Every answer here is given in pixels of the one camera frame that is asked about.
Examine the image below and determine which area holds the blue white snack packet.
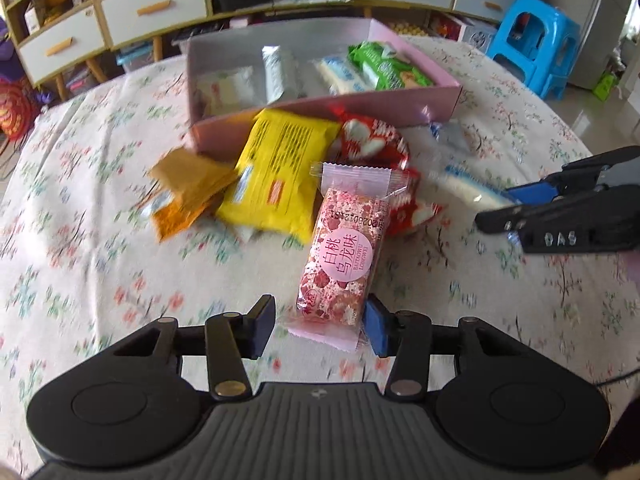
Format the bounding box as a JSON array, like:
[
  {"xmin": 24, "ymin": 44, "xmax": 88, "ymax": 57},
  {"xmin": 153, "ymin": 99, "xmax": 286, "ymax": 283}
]
[{"xmin": 436, "ymin": 165, "xmax": 518, "ymax": 211}]

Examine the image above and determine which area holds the pink peach oolong snack pack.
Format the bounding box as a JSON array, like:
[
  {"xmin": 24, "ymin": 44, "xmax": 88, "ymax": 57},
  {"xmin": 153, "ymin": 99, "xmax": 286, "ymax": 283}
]
[{"xmin": 288, "ymin": 162, "xmax": 408, "ymax": 352}]

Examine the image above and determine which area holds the yellow snack bag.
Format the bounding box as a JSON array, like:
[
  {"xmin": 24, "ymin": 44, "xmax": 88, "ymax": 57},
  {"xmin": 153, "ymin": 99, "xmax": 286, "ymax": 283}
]
[{"xmin": 216, "ymin": 108, "xmax": 340, "ymax": 244}]

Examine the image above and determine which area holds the golden brown snack packet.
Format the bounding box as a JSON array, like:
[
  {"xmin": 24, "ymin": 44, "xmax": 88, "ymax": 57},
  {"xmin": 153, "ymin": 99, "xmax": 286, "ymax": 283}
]
[{"xmin": 149, "ymin": 148, "xmax": 239, "ymax": 211}]

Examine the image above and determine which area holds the red heart snack bag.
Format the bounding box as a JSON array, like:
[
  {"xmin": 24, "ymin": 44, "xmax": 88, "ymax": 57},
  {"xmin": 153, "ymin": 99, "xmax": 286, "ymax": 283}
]
[{"xmin": 330, "ymin": 106, "xmax": 446, "ymax": 237}]

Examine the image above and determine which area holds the orange snack packet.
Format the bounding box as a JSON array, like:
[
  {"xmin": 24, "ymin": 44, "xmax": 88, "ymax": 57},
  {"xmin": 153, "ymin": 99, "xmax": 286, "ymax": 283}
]
[{"xmin": 149, "ymin": 191, "xmax": 221, "ymax": 243}]

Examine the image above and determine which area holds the blue plastic stool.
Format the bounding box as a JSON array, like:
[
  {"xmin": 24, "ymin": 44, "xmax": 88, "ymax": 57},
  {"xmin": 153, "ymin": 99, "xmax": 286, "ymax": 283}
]
[{"xmin": 487, "ymin": 0, "xmax": 580, "ymax": 100}]

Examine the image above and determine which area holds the green cracker bag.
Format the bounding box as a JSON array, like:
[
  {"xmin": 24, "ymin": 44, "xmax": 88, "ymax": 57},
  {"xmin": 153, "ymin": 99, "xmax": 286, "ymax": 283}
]
[{"xmin": 348, "ymin": 41, "xmax": 435, "ymax": 90}]

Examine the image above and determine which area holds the white cream snack packet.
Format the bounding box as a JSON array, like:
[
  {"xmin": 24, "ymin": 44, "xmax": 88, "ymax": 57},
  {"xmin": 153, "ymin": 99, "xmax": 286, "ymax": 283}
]
[{"xmin": 195, "ymin": 66, "xmax": 256, "ymax": 117}]

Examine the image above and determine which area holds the blue white packet in box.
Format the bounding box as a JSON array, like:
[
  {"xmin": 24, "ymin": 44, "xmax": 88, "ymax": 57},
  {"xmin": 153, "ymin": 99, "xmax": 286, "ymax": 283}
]
[{"xmin": 314, "ymin": 55, "xmax": 372, "ymax": 96}]

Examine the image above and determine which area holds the pink cardboard box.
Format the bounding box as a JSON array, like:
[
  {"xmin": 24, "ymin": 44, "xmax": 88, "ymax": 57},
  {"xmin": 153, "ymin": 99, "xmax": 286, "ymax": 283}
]
[{"xmin": 186, "ymin": 18, "xmax": 462, "ymax": 162}]

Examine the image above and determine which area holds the red lantern bag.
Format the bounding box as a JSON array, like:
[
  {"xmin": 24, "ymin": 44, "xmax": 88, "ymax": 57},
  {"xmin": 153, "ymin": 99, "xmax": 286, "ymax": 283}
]
[{"xmin": 0, "ymin": 76, "xmax": 39, "ymax": 141}]

